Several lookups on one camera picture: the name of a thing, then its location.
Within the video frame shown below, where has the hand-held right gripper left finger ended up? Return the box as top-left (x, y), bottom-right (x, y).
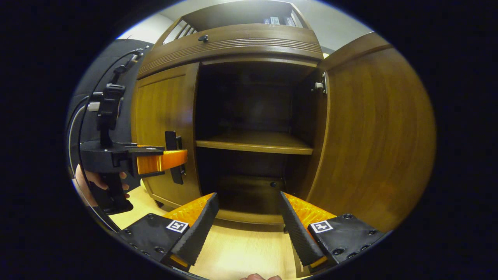
top-left (119, 192), bottom-right (219, 272)

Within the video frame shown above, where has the wooden inner cabinet shelf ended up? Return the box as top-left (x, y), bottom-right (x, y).
top-left (196, 130), bottom-right (314, 155)

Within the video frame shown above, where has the wooden cabinet drawer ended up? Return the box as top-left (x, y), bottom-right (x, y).
top-left (137, 23), bottom-right (324, 80)

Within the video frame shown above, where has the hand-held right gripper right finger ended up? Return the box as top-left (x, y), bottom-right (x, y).
top-left (279, 191), bottom-right (386, 273)

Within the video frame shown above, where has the metal door hinge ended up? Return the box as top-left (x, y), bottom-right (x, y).
top-left (311, 73), bottom-right (328, 95)

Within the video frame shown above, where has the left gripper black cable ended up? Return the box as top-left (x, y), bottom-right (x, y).
top-left (68, 46), bottom-right (150, 234)

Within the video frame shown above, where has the wooden cabinet door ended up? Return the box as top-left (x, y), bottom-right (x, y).
top-left (131, 62), bottom-right (202, 208)
top-left (307, 32), bottom-right (437, 233)

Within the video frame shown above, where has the brown wooden shoe cabinet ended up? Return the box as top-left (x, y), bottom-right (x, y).
top-left (130, 0), bottom-right (331, 233)

